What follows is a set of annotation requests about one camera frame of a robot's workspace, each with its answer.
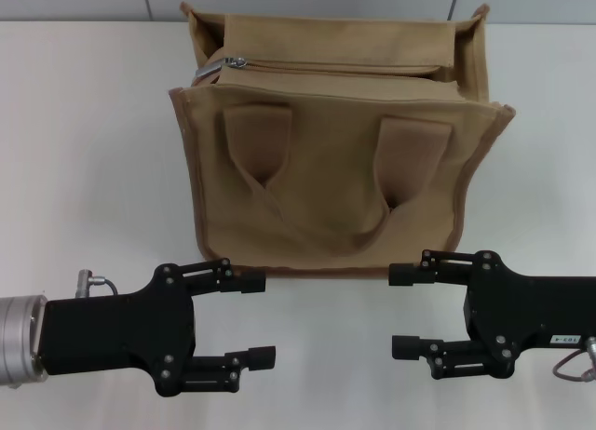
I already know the left wrist cable with connector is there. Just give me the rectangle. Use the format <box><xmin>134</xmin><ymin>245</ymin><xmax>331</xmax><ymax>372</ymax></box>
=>
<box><xmin>75</xmin><ymin>269</ymin><xmax>123</xmax><ymax>302</ymax></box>

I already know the khaki canvas food bag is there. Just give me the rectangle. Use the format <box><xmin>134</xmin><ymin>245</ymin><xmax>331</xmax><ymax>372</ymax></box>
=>
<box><xmin>167</xmin><ymin>0</ymin><xmax>518</xmax><ymax>278</ymax></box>

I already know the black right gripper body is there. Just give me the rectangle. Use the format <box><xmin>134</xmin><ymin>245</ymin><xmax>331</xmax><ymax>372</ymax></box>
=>
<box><xmin>464</xmin><ymin>249</ymin><xmax>596</xmax><ymax>382</ymax></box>

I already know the wrist cable with connector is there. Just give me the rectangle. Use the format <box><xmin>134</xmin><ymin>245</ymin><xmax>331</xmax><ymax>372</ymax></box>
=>
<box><xmin>551</xmin><ymin>335</ymin><xmax>596</xmax><ymax>381</ymax></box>
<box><xmin>75</xmin><ymin>269</ymin><xmax>123</xmax><ymax>302</ymax></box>

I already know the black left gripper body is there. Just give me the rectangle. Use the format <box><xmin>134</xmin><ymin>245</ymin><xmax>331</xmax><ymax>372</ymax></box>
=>
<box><xmin>43</xmin><ymin>262</ymin><xmax>197</xmax><ymax>398</ymax></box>

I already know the right wrist cable with connector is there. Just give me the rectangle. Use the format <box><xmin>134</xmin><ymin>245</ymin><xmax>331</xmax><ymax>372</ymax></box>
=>
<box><xmin>551</xmin><ymin>335</ymin><xmax>596</xmax><ymax>381</ymax></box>

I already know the silver metal zipper pull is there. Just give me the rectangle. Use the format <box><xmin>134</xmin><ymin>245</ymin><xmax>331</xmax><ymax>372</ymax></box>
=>
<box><xmin>193</xmin><ymin>53</ymin><xmax>248</xmax><ymax>85</ymax></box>

